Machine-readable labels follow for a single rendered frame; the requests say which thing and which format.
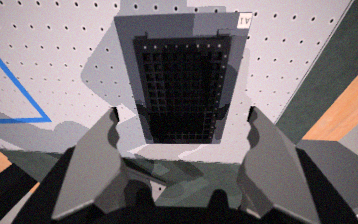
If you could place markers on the blue tape outline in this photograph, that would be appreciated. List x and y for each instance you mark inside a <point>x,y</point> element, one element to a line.
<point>44,117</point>

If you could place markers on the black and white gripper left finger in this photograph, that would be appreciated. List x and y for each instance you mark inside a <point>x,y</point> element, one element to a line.
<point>85,183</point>

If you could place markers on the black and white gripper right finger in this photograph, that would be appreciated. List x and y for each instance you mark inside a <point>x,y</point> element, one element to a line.
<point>281,184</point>

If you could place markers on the light grey rectangular mat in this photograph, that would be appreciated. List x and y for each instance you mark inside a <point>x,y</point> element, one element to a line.
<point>67,56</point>

